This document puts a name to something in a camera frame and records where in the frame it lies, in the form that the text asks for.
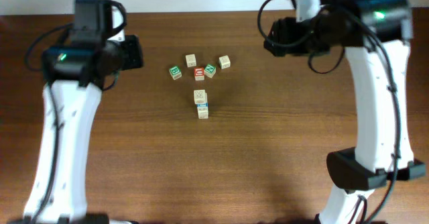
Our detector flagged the wooden block blue side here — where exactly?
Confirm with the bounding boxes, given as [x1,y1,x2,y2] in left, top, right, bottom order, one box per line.
[194,90,207,105]

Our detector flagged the blue 5 wooden block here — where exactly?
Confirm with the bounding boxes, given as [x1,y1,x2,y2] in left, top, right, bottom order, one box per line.
[196,103,208,111]

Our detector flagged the wooden block number 2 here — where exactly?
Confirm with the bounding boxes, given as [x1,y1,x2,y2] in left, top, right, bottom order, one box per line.
[198,110,208,119]

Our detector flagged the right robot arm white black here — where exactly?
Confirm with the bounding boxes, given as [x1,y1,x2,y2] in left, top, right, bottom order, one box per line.
[263,0,426,223]

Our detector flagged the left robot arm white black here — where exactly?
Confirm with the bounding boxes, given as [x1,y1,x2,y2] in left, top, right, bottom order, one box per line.
[21,0,143,224]

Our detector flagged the green B wooden block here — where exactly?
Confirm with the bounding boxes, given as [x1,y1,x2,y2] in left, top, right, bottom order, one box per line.
[168,66,182,80]

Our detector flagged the plain wooden block top left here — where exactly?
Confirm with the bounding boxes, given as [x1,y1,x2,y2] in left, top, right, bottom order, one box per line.
[185,54,197,68]

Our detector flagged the plain wooden block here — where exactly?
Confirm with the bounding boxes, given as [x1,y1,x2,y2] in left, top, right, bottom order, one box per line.
[219,55,231,69]
[185,54,197,68]

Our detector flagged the red U wooden block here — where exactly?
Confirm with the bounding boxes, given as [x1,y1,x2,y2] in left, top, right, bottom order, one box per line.
[194,68,205,81]

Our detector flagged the green N wooden block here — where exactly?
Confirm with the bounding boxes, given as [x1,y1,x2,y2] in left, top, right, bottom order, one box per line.
[204,64,217,78]

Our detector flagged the plain wooden block top middle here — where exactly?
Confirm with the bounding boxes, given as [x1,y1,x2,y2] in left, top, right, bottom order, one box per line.
[219,55,231,69]

